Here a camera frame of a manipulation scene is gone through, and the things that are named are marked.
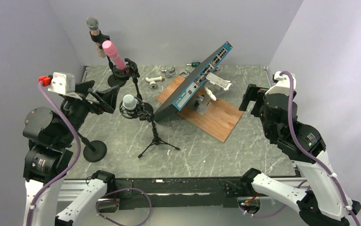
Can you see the adjustable wrench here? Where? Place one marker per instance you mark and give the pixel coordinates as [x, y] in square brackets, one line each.
[184, 73]

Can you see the black round-base clip stand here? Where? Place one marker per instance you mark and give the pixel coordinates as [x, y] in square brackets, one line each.
[93, 151]

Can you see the silver metal faucet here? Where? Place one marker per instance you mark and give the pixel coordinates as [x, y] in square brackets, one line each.
[168, 73]

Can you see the grey-headed tan microphone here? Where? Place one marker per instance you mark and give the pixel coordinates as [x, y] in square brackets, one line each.
[92, 24]

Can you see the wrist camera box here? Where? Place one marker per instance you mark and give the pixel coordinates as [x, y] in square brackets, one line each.
[62, 83]
[282, 84]

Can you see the white plastic faucet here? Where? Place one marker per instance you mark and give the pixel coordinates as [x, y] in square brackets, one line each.
[153, 81]

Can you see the green-handled screwdriver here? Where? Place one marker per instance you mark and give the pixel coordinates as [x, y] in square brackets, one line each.
[193, 64]

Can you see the metal mounting bracket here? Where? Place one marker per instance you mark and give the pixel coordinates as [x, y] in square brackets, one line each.
[199, 103]

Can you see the white microphone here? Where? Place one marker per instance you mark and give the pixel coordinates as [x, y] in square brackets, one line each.
[129, 102]

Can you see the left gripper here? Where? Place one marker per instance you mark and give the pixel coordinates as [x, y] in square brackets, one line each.
[107, 100]

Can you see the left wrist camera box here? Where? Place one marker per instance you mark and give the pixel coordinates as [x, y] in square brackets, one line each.
[62, 83]

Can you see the pink microphone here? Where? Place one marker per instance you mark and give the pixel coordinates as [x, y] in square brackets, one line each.
[111, 51]

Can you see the black tripod shock-mount stand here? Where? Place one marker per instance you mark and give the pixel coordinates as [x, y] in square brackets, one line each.
[144, 112]

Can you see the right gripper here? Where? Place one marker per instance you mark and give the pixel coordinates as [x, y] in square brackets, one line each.
[250, 94]

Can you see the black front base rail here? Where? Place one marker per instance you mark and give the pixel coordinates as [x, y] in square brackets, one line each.
[181, 192]

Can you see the tall black round-base stand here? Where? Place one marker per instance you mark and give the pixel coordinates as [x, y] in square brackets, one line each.
[112, 81]

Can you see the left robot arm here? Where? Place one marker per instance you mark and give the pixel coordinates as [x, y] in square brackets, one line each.
[55, 145]

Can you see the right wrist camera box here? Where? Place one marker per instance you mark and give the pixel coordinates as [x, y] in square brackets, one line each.
[282, 84]

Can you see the wooden board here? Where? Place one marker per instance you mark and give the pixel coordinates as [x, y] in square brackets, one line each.
[218, 120]

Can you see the blue network switch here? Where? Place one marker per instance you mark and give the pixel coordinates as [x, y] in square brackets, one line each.
[188, 88]

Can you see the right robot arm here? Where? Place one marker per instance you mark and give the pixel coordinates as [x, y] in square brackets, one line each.
[323, 204]

